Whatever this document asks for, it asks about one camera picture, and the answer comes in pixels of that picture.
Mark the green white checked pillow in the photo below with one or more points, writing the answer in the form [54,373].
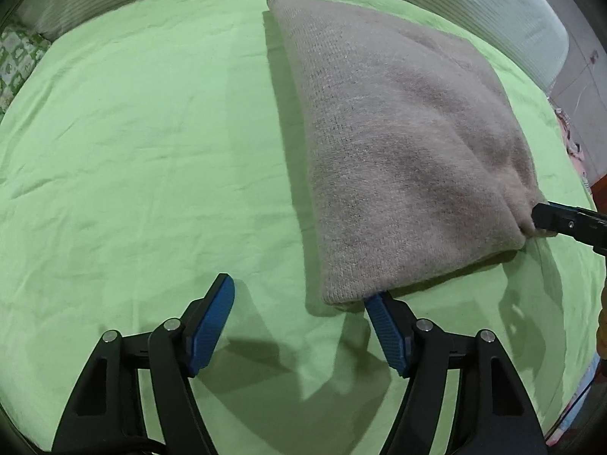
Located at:
[19,61]

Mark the green bed sheet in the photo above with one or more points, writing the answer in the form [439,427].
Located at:
[142,151]

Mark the beige knit sweater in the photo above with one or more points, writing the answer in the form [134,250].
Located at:
[403,151]

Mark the person's right forearm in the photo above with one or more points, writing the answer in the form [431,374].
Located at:
[603,331]

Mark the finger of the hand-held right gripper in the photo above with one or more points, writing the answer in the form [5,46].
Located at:
[564,222]

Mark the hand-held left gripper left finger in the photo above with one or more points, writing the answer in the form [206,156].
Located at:
[213,322]

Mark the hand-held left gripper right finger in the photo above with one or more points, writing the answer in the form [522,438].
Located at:
[386,336]

